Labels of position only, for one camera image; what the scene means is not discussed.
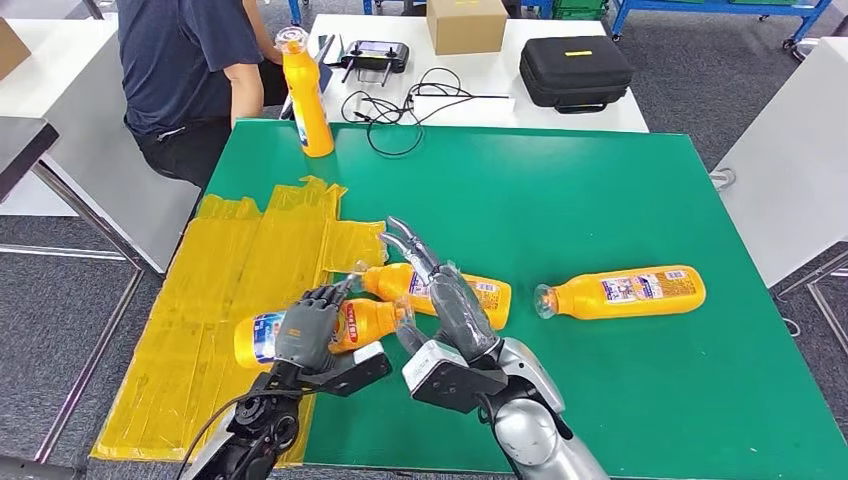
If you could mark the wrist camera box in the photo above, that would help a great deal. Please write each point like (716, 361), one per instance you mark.
(450, 384)
(368, 364)

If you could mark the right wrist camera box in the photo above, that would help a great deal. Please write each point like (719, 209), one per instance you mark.
(450, 384)

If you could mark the person's left forearm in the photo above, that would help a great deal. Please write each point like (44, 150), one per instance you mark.
(262, 33)

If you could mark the blue tablet folio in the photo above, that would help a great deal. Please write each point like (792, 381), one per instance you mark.
(287, 111)

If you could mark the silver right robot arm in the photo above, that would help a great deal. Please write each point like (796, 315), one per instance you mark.
(530, 437)

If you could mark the person's right forearm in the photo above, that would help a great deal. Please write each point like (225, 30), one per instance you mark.
(246, 93)

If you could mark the small brown cardboard box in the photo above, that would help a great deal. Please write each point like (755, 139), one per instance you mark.
(12, 46)

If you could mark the green table mat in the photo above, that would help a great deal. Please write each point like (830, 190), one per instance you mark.
(596, 199)

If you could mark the blue shelving rack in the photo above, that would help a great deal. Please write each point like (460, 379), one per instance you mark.
(702, 8)

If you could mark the person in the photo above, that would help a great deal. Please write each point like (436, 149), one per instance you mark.
(179, 66)

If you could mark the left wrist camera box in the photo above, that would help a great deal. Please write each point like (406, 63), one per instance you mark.
(368, 364)

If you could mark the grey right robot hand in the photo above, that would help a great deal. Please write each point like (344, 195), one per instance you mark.
(460, 311)

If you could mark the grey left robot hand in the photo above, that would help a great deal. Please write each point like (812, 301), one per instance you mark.
(308, 331)

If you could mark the yellow taped plastic sheet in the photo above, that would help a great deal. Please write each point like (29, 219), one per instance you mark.
(166, 397)

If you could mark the black carrying case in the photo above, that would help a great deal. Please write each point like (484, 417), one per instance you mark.
(575, 69)

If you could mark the green plastic crate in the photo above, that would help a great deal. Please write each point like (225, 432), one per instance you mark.
(580, 8)

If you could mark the dark grey table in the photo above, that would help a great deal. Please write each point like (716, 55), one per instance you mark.
(20, 146)

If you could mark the white table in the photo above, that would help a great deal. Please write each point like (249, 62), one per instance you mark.
(795, 166)
(66, 66)
(503, 66)

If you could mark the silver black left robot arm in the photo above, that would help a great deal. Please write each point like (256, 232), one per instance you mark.
(258, 430)

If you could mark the black remote controller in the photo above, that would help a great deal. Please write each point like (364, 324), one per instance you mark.
(376, 56)

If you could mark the orange detergent bottle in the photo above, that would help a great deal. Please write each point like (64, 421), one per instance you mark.
(583, 301)
(311, 99)
(371, 321)
(391, 281)

